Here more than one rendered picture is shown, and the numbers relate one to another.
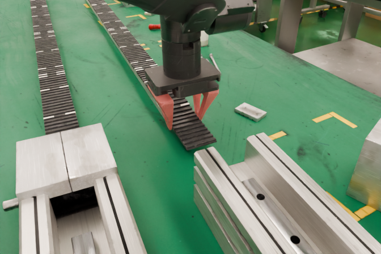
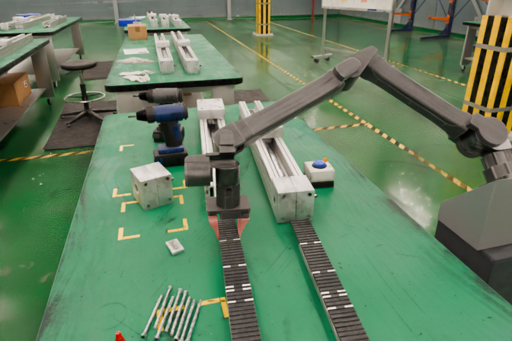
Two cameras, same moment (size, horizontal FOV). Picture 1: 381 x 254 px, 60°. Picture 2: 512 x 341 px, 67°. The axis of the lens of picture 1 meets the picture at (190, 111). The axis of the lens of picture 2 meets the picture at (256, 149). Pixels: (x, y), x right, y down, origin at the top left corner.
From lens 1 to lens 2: 1.28 m
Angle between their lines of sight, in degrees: 122
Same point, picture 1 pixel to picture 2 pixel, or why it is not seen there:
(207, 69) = (212, 201)
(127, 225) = (269, 169)
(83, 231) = not seen: hidden behind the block
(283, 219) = not seen: hidden behind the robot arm
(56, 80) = (326, 285)
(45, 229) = (293, 171)
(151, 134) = (251, 243)
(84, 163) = (283, 180)
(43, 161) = (299, 182)
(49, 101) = (322, 256)
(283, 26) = not seen: outside the picture
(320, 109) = (123, 243)
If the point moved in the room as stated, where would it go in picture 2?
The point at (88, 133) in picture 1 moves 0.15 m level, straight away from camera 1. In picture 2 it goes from (283, 189) to (295, 221)
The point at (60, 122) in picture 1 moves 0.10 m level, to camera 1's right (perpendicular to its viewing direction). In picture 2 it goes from (308, 237) to (267, 231)
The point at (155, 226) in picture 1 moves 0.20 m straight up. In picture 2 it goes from (259, 204) to (259, 141)
